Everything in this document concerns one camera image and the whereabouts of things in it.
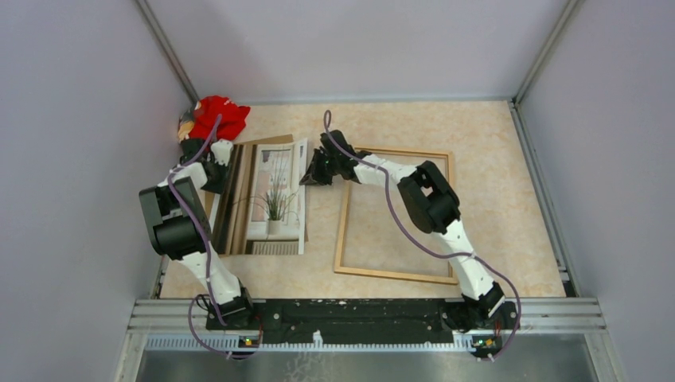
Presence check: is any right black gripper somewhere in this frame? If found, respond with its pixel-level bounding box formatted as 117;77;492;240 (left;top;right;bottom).
299;150;340;188

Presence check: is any brown cardboard backing board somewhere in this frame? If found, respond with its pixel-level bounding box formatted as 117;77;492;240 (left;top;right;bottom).
205;134;293;255

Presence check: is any plant window photo print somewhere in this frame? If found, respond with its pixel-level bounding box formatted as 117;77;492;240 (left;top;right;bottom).
210;139;308;255

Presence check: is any wooden picture frame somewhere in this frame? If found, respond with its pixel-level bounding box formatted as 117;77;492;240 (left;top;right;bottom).
334;146;458;286

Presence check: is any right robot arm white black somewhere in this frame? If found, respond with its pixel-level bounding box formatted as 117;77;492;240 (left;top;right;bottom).
299;131;505;332

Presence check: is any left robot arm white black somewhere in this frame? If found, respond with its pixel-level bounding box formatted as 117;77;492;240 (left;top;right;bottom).
139;138;256;329

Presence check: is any red cloth doll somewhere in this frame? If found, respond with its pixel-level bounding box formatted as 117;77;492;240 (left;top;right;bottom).
178;95;251;142

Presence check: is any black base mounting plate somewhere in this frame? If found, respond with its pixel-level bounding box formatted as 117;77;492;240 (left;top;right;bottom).
205;298;517;345

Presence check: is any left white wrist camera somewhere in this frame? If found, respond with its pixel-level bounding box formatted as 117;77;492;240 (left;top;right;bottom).
210;139;234;166

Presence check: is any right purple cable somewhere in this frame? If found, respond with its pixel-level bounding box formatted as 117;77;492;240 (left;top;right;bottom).
322;109;523;361

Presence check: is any purple cable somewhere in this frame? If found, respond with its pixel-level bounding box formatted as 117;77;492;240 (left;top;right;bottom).
167;113;263;361
322;109;523;361

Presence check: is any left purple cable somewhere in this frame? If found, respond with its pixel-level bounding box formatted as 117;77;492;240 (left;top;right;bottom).
167;113;263;361

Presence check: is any aluminium front rail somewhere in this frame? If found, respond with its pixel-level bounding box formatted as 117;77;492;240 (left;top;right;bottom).
115;297;622;381

